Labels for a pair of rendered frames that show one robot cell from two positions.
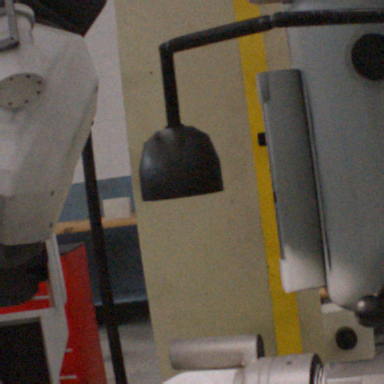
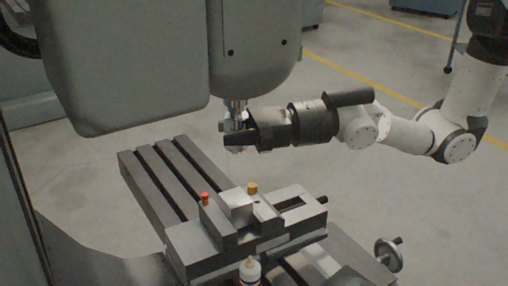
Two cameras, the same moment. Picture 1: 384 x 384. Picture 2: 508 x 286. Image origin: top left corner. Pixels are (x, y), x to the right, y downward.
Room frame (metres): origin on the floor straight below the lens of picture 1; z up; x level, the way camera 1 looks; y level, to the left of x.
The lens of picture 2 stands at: (1.77, -0.47, 1.62)
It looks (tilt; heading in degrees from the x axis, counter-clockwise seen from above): 31 degrees down; 152
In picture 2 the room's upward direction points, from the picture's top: straight up
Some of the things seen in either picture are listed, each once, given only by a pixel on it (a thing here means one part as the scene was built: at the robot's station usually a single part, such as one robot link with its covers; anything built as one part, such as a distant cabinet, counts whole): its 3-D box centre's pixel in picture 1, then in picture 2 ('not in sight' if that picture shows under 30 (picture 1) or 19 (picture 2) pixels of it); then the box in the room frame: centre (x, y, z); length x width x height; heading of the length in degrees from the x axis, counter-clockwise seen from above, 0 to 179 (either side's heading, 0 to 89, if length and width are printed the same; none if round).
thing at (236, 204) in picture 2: not in sight; (236, 208); (1.11, -0.15, 1.03); 0.06 x 0.05 x 0.06; 1
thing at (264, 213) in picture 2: not in sight; (258, 208); (1.11, -0.10, 1.01); 0.12 x 0.06 x 0.04; 1
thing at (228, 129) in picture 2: not in sight; (236, 133); (1.12, -0.15, 1.22); 0.05 x 0.05 x 0.06
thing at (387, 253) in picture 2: not in sight; (379, 260); (1.09, 0.34, 0.62); 0.16 x 0.12 x 0.12; 93
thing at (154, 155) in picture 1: (178, 160); not in sight; (1.02, 0.05, 1.48); 0.07 x 0.07 x 0.06
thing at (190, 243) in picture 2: not in sight; (248, 224); (1.11, -0.12, 0.97); 0.35 x 0.15 x 0.11; 91
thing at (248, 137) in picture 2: not in sight; (240, 140); (1.15, -0.16, 1.22); 0.06 x 0.02 x 0.03; 76
